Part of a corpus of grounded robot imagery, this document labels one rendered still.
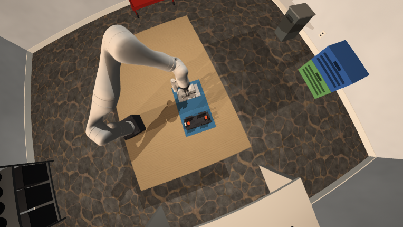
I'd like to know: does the beige rectangular cover with slots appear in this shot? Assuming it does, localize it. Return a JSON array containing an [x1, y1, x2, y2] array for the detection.
[[178, 84, 196, 98]]

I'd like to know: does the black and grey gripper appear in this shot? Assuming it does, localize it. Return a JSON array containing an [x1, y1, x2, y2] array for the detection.
[[180, 83, 190, 96]]

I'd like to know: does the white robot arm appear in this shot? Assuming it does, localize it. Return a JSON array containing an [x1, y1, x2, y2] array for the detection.
[[86, 25, 189, 146]]

